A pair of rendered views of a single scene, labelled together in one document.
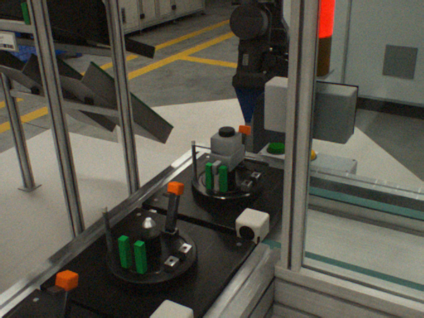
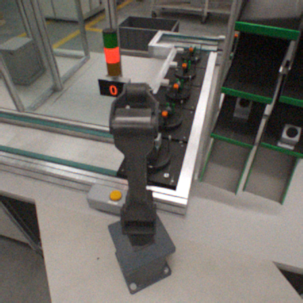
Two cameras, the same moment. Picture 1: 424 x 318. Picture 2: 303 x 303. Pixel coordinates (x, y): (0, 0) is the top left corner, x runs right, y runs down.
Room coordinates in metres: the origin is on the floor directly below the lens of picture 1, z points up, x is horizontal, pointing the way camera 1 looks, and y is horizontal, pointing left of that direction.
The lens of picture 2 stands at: (1.51, -0.21, 1.69)
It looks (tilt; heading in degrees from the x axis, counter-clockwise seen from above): 45 degrees down; 166
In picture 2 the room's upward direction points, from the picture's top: straight up
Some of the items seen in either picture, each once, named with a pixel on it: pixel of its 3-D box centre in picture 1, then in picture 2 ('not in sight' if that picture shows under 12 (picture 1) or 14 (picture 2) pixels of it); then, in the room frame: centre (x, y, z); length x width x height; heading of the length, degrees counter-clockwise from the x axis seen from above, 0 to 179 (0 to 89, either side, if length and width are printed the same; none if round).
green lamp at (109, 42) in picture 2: not in sight; (110, 39); (0.65, -0.14, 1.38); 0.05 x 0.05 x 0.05
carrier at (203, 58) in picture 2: not in sight; (191, 52); (-0.01, 0.46, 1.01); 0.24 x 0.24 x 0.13; 60
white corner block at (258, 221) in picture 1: (252, 226); not in sight; (0.71, -0.07, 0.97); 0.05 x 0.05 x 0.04; 60
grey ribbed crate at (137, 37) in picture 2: not in sight; (148, 34); (-1.24, 0.45, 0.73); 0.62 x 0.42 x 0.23; 60
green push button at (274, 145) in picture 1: (276, 149); not in sight; (1.03, -0.15, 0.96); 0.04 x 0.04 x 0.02
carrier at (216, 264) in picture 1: (150, 240); (168, 113); (0.63, 0.10, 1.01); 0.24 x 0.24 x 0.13; 60
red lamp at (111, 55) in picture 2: not in sight; (111, 53); (0.65, -0.14, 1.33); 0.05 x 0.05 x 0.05
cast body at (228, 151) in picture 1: (224, 148); (154, 139); (0.84, -0.03, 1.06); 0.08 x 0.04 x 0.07; 151
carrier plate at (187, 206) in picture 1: (228, 192); (153, 159); (0.85, -0.03, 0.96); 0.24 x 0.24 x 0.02; 60
